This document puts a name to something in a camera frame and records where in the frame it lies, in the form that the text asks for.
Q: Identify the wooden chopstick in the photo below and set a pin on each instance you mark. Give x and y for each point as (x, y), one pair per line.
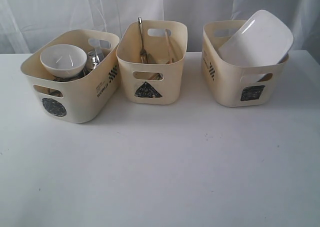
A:
(158, 76)
(171, 53)

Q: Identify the stainless steel fork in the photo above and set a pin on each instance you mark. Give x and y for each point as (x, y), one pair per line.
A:
(143, 52)

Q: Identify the cream bin with circle mark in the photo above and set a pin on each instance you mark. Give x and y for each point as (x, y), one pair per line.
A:
(83, 98)

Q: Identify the stainless steel bowl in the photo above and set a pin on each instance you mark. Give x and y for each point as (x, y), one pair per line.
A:
(94, 58)

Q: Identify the stainless steel cup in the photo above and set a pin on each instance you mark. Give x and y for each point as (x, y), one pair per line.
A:
(69, 79)
(54, 92)

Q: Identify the white ceramic bowl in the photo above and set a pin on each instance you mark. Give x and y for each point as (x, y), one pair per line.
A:
(63, 60)

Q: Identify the white rectangular plate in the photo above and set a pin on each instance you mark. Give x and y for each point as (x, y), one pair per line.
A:
(263, 40)

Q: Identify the stainless steel knife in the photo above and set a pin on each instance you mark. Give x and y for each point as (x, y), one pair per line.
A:
(151, 59)

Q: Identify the cream bin with triangle mark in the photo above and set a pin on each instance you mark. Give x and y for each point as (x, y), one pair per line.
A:
(135, 74)

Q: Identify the cream bin with square mark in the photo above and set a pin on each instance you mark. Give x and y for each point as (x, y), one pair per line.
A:
(232, 85)

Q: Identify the white curtain backdrop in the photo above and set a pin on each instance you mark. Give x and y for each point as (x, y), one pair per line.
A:
(27, 25)

